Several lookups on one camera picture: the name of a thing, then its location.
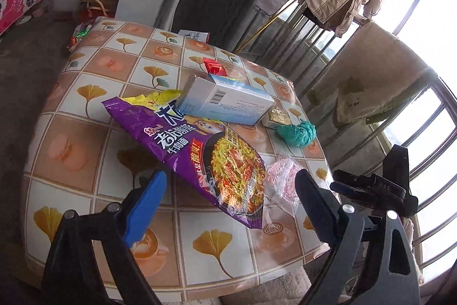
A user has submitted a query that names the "white blue medicine box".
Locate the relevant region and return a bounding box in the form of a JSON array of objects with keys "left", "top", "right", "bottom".
[{"left": 176, "top": 74, "right": 275, "bottom": 126}]

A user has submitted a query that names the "clear pink patterned bag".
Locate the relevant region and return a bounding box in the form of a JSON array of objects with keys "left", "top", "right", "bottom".
[{"left": 265, "top": 155, "right": 305, "bottom": 217}]

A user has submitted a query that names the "ginkgo patterned tablecloth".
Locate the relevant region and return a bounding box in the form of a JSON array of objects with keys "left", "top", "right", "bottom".
[{"left": 21, "top": 17, "right": 335, "bottom": 302}]

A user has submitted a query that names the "green crumpled plastic bag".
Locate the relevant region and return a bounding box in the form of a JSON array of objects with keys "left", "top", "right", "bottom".
[{"left": 275, "top": 121, "right": 316, "bottom": 147}]

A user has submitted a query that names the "purple instant noodle bag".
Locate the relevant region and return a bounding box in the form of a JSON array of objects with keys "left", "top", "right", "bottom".
[{"left": 102, "top": 90, "right": 266, "bottom": 229}]

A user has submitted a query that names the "gold tea packet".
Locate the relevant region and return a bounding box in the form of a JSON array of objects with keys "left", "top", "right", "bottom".
[{"left": 262, "top": 107, "right": 292, "bottom": 129}]

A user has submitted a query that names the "beige hanging towel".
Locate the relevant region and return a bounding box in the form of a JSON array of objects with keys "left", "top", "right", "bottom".
[{"left": 307, "top": 22, "right": 438, "bottom": 128}]

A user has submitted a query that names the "red small wrapper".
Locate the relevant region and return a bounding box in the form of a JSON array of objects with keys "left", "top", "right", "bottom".
[{"left": 203, "top": 58, "right": 228, "bottom": 77}]

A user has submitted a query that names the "steel window railing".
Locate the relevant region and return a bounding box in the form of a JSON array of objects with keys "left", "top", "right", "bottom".
[{"left": 234, "top": 0, "right": 456, "bottom": 280}]

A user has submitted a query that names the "yellow pole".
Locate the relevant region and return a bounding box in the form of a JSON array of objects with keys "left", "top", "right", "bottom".
[{"left": 235, "top": 0, "right": 300, "bottom": 54}]

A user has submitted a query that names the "black chair back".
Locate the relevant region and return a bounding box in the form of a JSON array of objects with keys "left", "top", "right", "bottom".
[{"left": 171, "top": 0, "right": 256, "bottom": 51}]

